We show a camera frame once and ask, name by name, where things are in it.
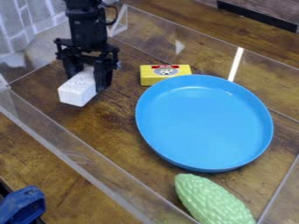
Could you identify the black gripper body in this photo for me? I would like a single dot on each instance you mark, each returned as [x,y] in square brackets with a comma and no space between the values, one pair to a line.
[88,32]

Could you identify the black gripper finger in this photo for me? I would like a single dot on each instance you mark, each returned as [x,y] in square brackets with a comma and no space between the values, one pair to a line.
[103,73]
[72,64]

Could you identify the white speckled foam block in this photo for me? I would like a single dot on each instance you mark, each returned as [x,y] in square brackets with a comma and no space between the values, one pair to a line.
[77,90]

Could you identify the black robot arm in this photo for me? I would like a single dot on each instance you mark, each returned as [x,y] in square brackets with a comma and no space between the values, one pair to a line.
[89,3]

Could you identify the blue round tray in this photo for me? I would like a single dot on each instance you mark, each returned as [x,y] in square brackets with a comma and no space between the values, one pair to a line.
[204,123]

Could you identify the yellow rectangular box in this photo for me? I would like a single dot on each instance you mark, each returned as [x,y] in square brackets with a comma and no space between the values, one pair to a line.
[155,73]

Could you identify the white grid curtain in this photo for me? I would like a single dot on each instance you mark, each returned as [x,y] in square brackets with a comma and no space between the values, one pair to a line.
[22,19]

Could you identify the green bitter gourd toy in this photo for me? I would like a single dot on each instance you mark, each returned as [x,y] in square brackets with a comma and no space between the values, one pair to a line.
[209,203]

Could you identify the clear acrylic enclosure wall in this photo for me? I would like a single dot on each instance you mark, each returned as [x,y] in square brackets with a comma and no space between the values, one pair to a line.
[84,154]

